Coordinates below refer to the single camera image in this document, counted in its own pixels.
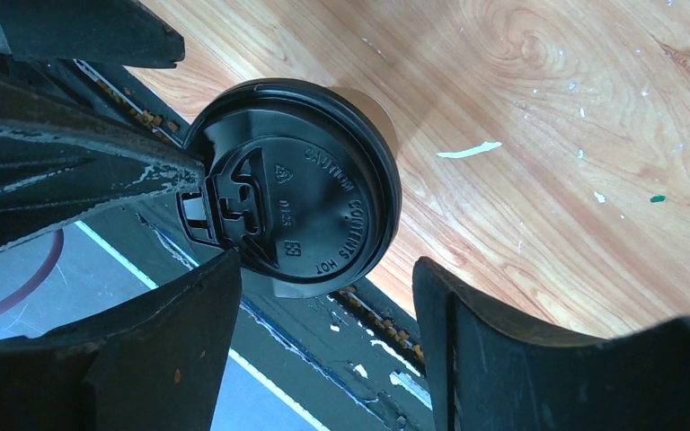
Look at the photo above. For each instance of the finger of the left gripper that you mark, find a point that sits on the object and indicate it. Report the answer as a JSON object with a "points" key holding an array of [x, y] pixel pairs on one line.
{"points": [[60, 162], [117, 32]]}

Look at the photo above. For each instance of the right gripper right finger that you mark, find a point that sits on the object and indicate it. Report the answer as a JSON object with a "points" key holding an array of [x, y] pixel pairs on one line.
{"points": [[490, 366]]}

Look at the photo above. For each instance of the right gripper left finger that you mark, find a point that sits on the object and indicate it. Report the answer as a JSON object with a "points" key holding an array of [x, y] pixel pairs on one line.
{"points": [[154, 362]]}

